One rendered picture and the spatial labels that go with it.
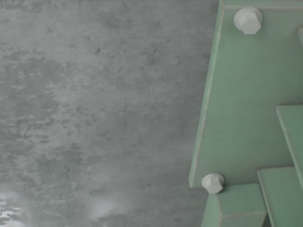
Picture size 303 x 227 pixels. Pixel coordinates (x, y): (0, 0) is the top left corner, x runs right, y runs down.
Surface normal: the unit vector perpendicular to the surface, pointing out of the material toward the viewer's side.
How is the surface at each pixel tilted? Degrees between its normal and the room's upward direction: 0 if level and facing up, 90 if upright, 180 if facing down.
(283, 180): 90
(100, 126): 0
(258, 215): 0
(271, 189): 90
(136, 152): 0
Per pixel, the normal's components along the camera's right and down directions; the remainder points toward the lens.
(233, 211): 0.07, -0.69
